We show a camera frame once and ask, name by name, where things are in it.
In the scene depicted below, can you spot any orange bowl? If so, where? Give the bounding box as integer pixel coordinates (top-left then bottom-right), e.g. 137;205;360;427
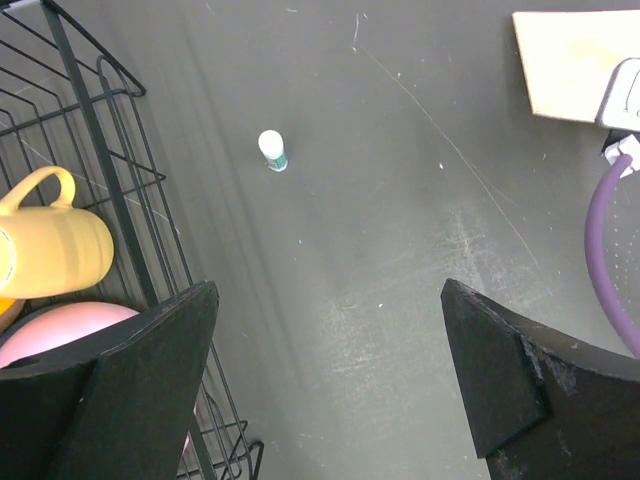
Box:
0;299;25;332

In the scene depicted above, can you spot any white green glue stick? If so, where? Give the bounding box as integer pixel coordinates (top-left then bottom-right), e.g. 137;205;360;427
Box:
258;130;288;172

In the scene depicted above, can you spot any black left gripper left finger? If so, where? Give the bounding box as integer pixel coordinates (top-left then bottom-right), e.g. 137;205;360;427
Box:
1;281;219;479

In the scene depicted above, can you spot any yellow mug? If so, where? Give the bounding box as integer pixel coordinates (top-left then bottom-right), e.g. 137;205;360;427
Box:
1;166;115;300

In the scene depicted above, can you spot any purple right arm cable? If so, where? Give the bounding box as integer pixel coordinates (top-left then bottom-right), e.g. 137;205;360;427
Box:
584;153;640;359

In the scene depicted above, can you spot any black wire basket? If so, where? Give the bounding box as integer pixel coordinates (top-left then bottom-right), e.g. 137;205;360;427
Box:
0;0;266;480

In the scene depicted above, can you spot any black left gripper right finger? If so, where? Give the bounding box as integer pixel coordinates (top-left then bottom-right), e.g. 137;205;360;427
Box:
441;279;639;479

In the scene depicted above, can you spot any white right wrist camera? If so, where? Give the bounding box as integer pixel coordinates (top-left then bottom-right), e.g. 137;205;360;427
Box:
596;57;639;132

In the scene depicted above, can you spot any pink plate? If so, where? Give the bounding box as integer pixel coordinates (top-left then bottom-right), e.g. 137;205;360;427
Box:
0;300;192;454

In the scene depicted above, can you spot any cream letter paper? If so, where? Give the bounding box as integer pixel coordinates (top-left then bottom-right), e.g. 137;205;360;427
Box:
512;9;639;123

